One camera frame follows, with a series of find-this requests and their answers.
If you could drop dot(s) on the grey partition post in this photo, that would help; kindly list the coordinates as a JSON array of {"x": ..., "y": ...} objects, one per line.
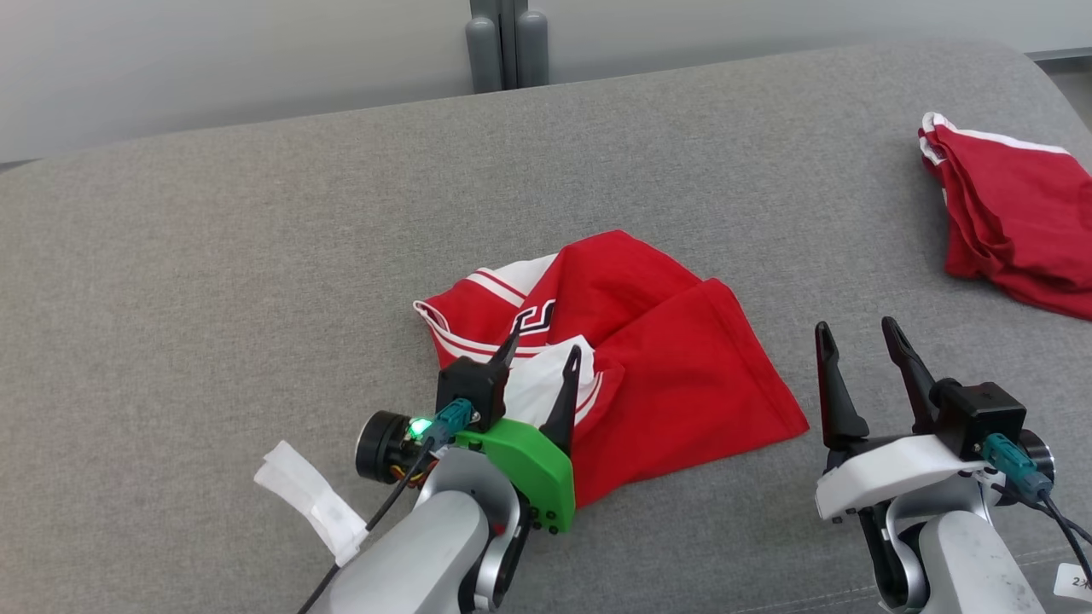
[
  {"x": 484, "y": 51},
  {"x": 531, "y": 47}
]

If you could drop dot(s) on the red white jersey shirt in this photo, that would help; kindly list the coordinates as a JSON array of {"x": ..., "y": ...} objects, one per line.
[{"x": 674, "y": 375}]

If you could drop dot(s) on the black round left gripper motor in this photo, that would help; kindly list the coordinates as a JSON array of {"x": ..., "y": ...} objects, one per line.
[{"x": 380, "y": 448}]

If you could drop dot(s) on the grey fabric sofa cushion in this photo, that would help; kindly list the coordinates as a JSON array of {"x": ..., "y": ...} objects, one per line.
[{"x": 213, "y": 298}]

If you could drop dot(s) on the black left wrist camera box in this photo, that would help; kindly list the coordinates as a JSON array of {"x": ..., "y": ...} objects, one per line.
[{"x": 469, "y": 388}]

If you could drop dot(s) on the black round right gripper motor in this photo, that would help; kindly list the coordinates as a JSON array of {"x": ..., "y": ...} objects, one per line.
[{"x": 1045, "y": 456}]

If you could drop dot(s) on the white tape tag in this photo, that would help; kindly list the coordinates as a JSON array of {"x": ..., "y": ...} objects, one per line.
[{"x": 311, "y": 499}]

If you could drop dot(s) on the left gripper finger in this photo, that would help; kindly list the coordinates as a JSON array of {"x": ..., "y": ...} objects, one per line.
[
  {"x": 565, "y": 409},
  {"x": 509, "y": 354}
]

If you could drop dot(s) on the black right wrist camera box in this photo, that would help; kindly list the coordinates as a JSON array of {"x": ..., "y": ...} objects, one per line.
[{"x": 981, "y": 414}]

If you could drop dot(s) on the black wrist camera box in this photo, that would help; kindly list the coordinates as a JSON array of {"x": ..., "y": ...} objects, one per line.
[
  {"x": 469, "y": 388},
  {"x": 981, "y": 414}
]

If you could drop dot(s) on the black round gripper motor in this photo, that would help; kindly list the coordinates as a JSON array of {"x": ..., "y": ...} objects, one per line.
[
  {"x": 380, "y": 448},
  {"x": 1045, "y": 456}
]

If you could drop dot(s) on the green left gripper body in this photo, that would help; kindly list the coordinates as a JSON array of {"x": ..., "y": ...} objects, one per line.
[{"x": 537, "y": 469}]

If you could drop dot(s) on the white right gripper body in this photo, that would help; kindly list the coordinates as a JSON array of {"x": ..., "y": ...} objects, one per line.
[{"x": 887, "y": 473}]

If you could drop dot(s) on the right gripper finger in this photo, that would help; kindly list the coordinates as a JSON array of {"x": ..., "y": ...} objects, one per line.
[
  {"x": 917, "y": 384},
  {"x": 840, "y": 418}
]

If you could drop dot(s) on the red shorts white trim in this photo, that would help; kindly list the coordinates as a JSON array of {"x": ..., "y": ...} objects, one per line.
[{"x": 1015, "y": 213}]

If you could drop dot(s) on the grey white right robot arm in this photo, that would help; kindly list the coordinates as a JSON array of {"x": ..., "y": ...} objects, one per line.
[{"x": 964, "y": 563}]

